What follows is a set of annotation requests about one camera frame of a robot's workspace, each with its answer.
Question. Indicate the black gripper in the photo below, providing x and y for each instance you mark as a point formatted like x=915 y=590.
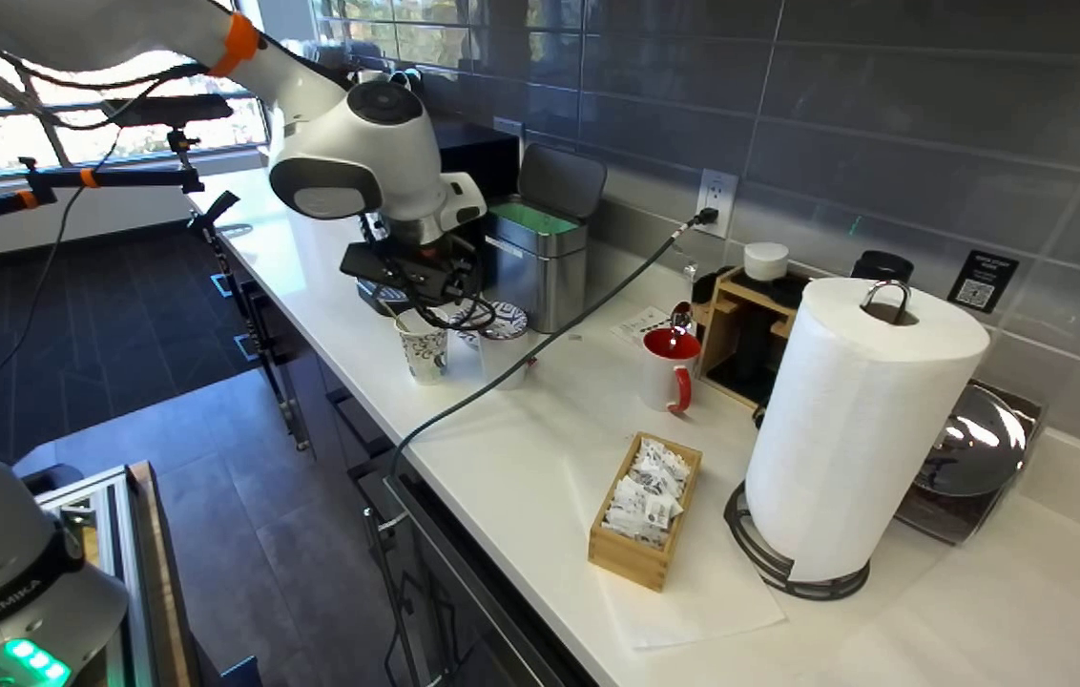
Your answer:
x=417 y=267

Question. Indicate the large white mug red interior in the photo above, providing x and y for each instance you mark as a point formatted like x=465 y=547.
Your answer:
x=672 y=375

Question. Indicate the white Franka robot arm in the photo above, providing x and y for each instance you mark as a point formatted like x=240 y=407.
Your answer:
x=350 y=155

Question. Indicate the patterned white paper cup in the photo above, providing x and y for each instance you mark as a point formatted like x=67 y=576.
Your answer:
x=425 y=354

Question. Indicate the blue white patterned plate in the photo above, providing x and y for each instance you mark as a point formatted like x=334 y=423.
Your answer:
x=504 y=323

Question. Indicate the stainless steel bin with lid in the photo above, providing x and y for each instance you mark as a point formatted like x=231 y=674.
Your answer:
x=553 y=272

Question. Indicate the dark base cabinet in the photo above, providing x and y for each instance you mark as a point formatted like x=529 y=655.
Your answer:
x=437 y=586

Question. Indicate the wooden box of sugar packets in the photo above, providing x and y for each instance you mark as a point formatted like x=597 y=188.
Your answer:
x=640 y=527

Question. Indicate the wooden countertop organizer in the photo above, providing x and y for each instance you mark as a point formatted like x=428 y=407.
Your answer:
x=731 y=332

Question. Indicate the small white jar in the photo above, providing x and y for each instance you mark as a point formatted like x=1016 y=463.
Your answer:
x=765 y=262

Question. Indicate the black pole with orange clips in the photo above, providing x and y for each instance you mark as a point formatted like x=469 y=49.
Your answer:
x=6 y=195

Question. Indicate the black QR code sign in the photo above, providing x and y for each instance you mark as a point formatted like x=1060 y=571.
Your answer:
x=984 y=279

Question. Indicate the chrome domed appliance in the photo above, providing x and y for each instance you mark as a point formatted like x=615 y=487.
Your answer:
x=980 y=445

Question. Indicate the white wall power outlet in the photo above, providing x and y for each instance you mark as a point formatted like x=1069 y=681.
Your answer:
x=714 y=195

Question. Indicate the aluminium frame with wooden side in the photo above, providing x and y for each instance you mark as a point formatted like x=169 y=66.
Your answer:
x=120 y=575

